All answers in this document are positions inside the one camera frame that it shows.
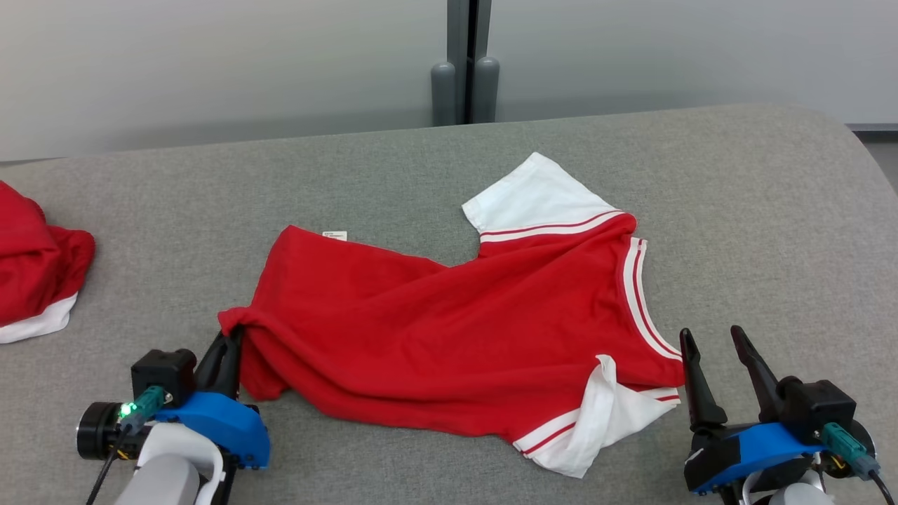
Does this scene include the grey partition post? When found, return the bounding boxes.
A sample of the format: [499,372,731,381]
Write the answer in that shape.
[447,0,493,126]

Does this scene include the red shirt with white trim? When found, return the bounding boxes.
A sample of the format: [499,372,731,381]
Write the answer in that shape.
[217,152,686,479]

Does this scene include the red shorts with white stripe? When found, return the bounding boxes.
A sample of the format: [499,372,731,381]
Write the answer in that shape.
[0,181,96,344]

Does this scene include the grey fabric padded surface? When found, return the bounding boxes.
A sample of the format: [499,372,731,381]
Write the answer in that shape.
[0,104,898,505]

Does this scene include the grey cylindrical post foot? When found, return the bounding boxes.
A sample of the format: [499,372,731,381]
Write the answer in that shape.
[471,56,500,124]
[430,62,457,127]

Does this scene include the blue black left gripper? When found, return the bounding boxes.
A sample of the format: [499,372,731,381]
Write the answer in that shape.
[77,328,271,469]

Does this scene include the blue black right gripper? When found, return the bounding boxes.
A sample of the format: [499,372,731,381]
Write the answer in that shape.
[679,325,878,495]

